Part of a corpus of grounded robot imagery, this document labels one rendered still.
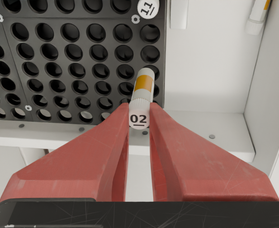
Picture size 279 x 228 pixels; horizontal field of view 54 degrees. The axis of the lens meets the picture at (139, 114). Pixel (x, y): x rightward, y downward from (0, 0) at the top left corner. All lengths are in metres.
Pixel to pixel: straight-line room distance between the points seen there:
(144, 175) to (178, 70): 0.25
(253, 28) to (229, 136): 0.10
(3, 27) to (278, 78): 0.19
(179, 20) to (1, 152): 0.29
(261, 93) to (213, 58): 0.05
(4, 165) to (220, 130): 0.29
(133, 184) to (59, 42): 0.35
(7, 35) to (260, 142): 0.21
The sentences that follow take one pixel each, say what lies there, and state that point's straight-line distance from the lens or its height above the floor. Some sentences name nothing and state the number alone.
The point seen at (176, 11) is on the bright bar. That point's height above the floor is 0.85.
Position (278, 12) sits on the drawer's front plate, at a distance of 0.24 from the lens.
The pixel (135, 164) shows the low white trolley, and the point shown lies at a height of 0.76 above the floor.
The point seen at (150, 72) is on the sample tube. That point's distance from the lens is 0.16.
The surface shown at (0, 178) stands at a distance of 0.42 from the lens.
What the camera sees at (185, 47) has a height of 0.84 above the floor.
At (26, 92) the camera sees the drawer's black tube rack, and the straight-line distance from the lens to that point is 0.24.
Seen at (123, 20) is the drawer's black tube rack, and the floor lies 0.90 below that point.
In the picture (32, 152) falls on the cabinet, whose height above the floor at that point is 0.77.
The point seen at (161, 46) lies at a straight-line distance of 0.19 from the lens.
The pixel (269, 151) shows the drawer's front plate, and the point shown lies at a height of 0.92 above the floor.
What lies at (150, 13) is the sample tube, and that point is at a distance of 0.17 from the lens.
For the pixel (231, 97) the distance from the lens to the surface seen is 0.29.
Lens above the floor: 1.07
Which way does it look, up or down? 53 degrees down
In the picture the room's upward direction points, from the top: 168 degrees counter-clockwise
